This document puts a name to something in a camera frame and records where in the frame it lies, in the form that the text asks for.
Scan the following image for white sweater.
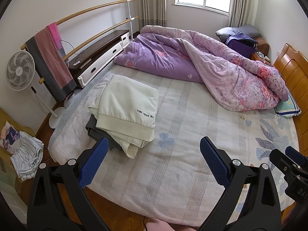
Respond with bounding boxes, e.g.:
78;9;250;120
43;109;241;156
88;74;159;159

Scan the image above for white striped clothes pile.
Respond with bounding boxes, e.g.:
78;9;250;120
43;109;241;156
1;122;44;181

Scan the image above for teal blue pillow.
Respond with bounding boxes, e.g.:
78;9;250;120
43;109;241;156
274;92;301;118

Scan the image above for checkered grey white garment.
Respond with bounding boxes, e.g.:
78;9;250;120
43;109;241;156
85;114;122;150

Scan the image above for wooden bed headboard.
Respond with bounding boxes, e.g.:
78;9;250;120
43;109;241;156
274;43;308;155

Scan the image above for purple pink floral duvet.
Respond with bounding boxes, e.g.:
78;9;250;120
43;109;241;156
114;26;289;112

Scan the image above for white floral bed blanket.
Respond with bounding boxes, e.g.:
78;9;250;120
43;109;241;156
48;65;299;226

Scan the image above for wooden bedside table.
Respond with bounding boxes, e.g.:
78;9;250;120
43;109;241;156
251;37;271;66

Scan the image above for dark wood white tv cabinet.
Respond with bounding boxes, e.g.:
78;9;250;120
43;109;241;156
69;30;130;88

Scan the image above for grey pillow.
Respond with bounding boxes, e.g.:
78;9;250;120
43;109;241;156
216;24;262;43

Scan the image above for white standing fan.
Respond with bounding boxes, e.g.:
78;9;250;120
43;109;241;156
5;50;66;129

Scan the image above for pink grey hanging towel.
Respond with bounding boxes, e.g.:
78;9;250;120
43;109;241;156
25;23;77;102

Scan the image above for right beige curtain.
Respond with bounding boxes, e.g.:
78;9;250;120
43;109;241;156
229;0;255;27

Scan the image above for beige curtain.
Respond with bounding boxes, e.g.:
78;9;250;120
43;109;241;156
229;0;255;27
136;0;167;29

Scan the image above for left beige curtain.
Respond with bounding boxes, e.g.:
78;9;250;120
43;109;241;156
136;0;167;29

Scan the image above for wooden ballet barre rails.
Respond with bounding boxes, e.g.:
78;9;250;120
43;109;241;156
20;0;140;85

